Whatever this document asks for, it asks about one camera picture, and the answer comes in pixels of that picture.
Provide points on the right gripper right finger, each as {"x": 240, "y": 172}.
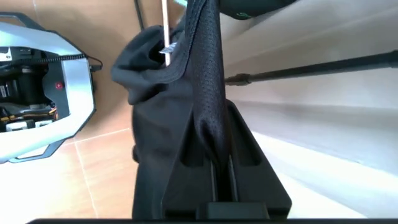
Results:
{"x": 258, "y": 183}

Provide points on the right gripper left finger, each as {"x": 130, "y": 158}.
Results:
{"x": 183, "y": 186}

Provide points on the black mesh garment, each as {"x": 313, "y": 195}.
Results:
{"x": 155, "y": 124}

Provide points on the pink clothes hanger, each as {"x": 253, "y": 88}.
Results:
{"x": 165, "y": 28}

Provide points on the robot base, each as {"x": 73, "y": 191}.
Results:
{"x": 71, "y": 102}

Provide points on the black clothes rack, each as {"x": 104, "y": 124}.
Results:
{"x": 311, "y": 70}

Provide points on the beige curtain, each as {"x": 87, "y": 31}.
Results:
{"x": 326, "y": 118}

